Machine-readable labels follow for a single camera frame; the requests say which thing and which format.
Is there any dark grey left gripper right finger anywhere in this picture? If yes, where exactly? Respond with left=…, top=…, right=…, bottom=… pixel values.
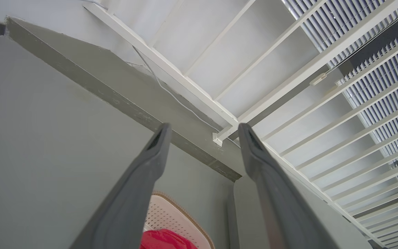
left=238, top=123, right=339, bottom=249

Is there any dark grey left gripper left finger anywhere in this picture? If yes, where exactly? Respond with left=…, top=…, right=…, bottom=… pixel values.
left=69, top=123, right=172, bottom=249

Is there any beige perforated plastic laundry basket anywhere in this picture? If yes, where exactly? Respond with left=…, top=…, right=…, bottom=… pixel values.
left=143, top=191, right=215, bottom=249

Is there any red and white garment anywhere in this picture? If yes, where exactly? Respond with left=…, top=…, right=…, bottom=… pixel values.
left=140, top=228, right=198, bottom=249

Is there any thin white wall cable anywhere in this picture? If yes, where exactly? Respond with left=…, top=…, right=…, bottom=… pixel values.
left=132, top=46, right=241, bottom=148

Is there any white blind pull handle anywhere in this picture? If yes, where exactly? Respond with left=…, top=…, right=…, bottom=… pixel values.
left=310, top=72, right=328, bottom=86

